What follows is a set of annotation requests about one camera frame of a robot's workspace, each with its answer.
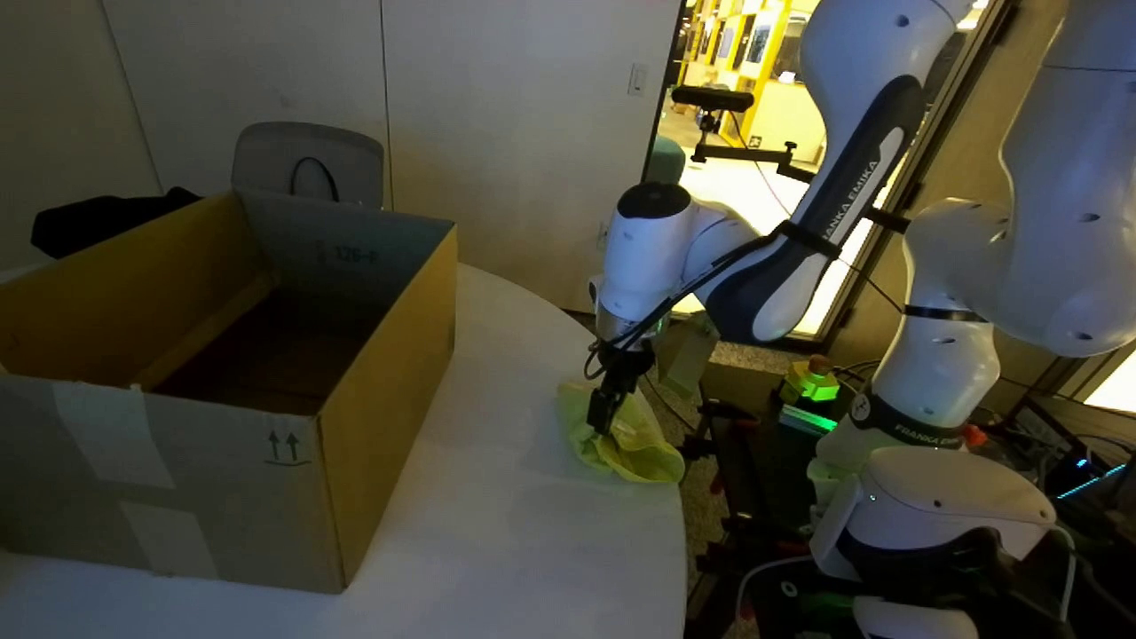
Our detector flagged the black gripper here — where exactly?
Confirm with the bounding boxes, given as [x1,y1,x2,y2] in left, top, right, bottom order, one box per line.
[586,336,660,441]

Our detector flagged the yellow-green towel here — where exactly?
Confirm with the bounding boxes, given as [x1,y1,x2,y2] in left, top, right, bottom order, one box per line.
[556,378,688,488]

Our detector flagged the open cardboard box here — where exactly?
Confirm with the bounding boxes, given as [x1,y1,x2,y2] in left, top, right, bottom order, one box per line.
[0,187,462,597]

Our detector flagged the black cloth bundle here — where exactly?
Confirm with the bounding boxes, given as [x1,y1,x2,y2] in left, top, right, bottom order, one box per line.
[28,185,204,263]

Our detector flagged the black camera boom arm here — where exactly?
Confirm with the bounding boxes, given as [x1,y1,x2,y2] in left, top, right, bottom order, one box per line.
[688,110,822,187]

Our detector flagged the black stereo camera bar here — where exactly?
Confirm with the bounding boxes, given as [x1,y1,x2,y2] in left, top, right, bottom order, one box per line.
[668,81,754,116]

